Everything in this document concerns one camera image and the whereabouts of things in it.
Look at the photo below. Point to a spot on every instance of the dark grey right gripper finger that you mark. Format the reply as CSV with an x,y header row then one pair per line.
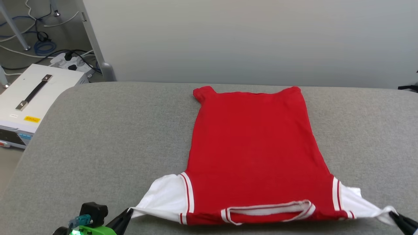
x,y
403,228
409,225

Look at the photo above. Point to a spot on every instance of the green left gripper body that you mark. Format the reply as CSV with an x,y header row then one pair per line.
x,y
98,231

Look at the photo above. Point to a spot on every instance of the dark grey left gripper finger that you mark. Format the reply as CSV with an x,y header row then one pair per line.
x,y
123,227
119,220

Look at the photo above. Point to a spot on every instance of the red and white basketball jersey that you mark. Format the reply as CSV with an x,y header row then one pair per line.
x,y
254,147

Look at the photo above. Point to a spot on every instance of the yellow warning sticker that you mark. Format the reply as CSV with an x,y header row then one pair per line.
x,y
32,119

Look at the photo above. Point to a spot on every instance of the black tape strip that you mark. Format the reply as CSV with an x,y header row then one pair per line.
x,y
408,87

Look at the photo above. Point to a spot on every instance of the white equipment case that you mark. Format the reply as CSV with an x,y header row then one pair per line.
x,y
58,85

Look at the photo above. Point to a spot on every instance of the grey metal partition foot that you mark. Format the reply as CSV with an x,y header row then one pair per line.
x,y
107,71

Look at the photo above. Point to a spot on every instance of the black power plug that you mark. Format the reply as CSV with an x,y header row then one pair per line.
x,y
68,56
72,67

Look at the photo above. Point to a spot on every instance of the white power strip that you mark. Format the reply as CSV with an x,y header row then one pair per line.
x,y
58,58

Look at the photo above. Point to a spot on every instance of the grey metal table leg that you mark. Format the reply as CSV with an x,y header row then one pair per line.
x,y
56,9
14,27
4,78

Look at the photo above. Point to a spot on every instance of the white partition screen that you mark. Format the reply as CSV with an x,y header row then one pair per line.
x,y
245,39

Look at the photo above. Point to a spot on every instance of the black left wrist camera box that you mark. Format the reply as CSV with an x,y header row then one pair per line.
x,y
96,212

